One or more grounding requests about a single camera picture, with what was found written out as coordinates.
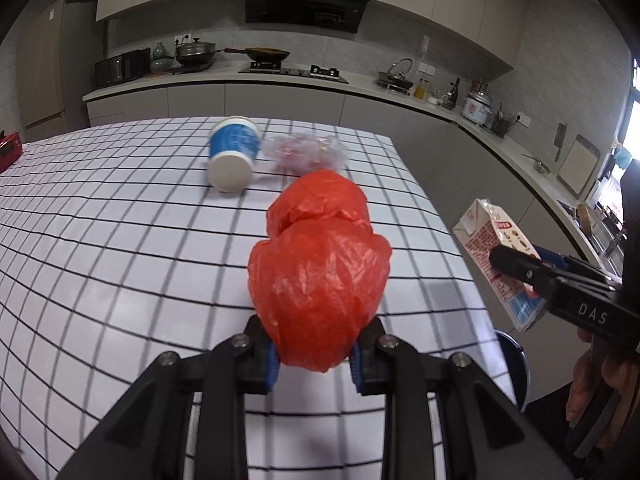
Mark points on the red plastic bag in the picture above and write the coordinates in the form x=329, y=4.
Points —
x=320, y=270

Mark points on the dark utensil holder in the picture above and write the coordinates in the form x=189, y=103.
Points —
x=501, y=125

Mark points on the black gas stove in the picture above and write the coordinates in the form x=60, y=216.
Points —
x=295, y=71

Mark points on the white checkered tablecloth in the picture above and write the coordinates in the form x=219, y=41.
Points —
x=125, y=235

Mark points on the black toaster oven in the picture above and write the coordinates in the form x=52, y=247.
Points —
x=122, y=67

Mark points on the small red pot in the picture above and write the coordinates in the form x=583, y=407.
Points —
x=9, y=152

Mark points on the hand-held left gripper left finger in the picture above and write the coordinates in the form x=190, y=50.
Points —
x=271, y=370

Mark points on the black frying pan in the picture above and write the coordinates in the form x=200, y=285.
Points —
x=267, y=53

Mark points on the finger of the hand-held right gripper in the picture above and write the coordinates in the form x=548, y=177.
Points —
x=520, y=267
x=560, y=259

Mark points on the black kitchen cleaver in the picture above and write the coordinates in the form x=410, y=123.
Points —
x=560, y=142

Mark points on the dark glass bottle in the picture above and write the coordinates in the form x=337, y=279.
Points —
x=452, y=97

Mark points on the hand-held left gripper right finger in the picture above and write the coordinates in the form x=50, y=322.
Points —
x=356, y=370

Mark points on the pink milk carton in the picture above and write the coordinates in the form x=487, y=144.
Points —
x=487, y=237

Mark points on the person's right hand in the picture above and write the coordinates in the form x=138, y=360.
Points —
x=580, y=385

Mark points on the yellow oil bottle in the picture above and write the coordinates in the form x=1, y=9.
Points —
x=421, y=91

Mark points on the kitchen counter with cabinets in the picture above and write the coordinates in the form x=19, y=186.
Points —
x=375, y=115

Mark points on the white rice cooker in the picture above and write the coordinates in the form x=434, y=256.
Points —
x=477, y=110

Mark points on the steel kettle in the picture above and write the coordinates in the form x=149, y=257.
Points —
x=395, y=80

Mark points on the grey cutting board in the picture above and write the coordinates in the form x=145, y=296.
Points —
x=577, y=162

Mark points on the green ceramic jar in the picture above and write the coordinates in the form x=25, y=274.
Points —
x=161, y=60

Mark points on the blue paper cup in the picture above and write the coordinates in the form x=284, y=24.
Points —
x=235, y=140

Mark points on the steel pot with lid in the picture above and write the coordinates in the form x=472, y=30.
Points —
x=196, y=54

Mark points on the clear pink plastic bag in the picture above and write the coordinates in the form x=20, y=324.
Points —
x=305, y=152

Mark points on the grey refrigerator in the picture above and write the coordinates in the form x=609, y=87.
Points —
x=50, y=70

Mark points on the white wall socket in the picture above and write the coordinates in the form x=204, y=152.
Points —
x=182, y=39

